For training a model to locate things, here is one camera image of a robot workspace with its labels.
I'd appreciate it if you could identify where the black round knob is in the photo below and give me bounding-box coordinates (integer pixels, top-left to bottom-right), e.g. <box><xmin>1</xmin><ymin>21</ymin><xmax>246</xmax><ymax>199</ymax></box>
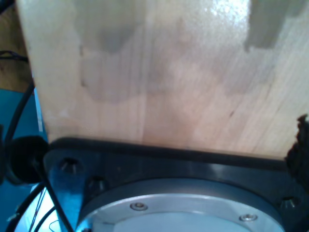
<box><xmin>6</xmin><ymin>136</ymin><xmax>50</xmax><ymax>186</ymax></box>

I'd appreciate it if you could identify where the black arm base cable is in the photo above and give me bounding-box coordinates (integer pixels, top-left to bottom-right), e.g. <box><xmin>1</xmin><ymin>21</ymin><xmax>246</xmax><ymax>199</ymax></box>
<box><xmin>3</xmin><ymin>81</ymin><xmax>74</xmax><ymax>232</ymax></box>

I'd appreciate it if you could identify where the black cable bundle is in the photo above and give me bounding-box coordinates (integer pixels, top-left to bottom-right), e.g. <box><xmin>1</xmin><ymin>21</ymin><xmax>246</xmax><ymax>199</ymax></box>
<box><xmin>0</xmin><ymin>49</ymin><xmax>30</xmax><ymax>64</ymax></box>

